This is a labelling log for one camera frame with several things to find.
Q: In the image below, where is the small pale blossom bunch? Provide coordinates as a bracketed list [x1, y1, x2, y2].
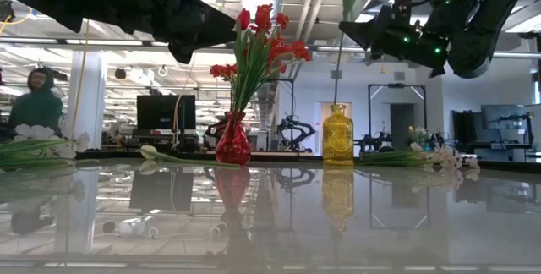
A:
[358, 145, 482, 170]

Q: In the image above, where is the red glass vase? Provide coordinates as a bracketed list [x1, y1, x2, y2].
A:
[214, 111, 252, 166]

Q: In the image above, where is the cream tulip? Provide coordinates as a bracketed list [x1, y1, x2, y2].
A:
[139, 145, 243, 170]
[332, 0, 369, 107]

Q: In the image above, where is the yellow glass bottle vase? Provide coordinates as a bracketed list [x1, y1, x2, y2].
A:
[322, 104, 355, 167]

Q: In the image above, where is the large white blossom bunch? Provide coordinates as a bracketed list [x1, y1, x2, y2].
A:
[0, 123, 102, 170]

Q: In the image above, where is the black table frame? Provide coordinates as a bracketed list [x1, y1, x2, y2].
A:
[74, 149, 541, 173]

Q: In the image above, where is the person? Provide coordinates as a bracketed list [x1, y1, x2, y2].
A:
[7, 66, 64, 134]

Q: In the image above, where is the gray door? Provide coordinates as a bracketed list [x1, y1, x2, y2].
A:
[389, 103, 418, 151]

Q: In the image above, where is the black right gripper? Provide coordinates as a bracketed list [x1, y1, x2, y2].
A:
[339, 0, 470, 79]

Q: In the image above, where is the background flower bouquet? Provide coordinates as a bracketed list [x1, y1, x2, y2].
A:
[406, 125, 429, 147]

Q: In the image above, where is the black computer monitor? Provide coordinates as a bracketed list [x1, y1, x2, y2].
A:
[136, 94, 197, 131]

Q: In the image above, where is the white pillar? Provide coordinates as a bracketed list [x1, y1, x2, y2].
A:
[67, 51, 106, 151]

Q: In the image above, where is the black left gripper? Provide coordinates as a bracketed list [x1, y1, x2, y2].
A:
[122, 0, 237, 64]

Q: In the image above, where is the gray desk monitor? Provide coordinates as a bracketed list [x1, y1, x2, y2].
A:
[480, 103, 530, 142]

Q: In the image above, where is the red blossom flower bunch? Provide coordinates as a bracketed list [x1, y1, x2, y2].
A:
[210, 11, 313, 117]

